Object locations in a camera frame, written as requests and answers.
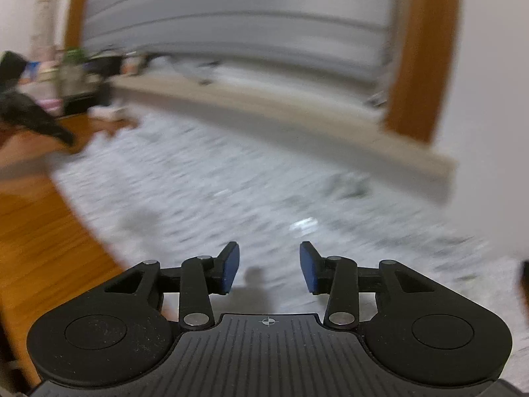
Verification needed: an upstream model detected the grey window blind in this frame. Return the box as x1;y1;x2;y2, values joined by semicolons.
83;0;399;106

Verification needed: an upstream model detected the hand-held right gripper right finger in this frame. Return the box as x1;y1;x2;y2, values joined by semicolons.
299;240;441;331

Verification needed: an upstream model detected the wooden window frame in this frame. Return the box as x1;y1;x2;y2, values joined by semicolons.
382;0;462;146

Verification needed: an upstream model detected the white power strip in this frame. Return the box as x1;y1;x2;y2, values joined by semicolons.
88;105;128;121

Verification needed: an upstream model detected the black device on stand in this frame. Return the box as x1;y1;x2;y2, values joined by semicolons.
86;55;125;80

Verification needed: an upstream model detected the white patterned shirt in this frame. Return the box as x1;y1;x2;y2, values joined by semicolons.
52;113;529;321

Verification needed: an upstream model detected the person's left forearm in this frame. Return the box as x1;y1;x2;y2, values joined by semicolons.
0;125;63;183

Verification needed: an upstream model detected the small green plant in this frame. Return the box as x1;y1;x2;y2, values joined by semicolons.
61;47;90;94

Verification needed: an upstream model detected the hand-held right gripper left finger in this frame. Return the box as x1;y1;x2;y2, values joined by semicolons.
103;241;241;331

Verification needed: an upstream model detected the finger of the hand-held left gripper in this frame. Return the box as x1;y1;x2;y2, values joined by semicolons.
0;92;78;148

